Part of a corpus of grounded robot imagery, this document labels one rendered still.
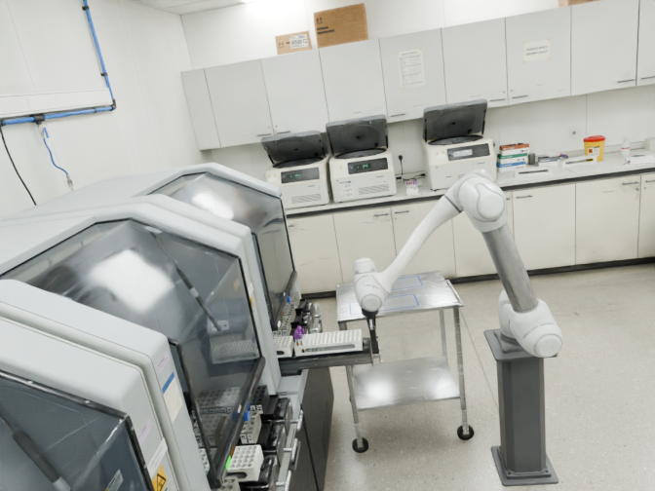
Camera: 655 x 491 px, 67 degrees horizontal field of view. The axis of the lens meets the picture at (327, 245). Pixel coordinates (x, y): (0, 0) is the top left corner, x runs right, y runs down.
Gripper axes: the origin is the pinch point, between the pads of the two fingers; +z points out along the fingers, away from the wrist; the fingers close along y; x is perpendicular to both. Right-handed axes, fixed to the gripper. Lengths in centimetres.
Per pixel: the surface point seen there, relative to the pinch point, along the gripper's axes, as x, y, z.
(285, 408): -34, 41, -2
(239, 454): -43, 70, -7
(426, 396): 21, -32, 52
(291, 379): -37.3, 10.3, 6.5
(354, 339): -8.3, 3.5, -6.4
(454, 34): 84, -258, -133
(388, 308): 7.2, -32.1, -2.0
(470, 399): 48, -64, 80
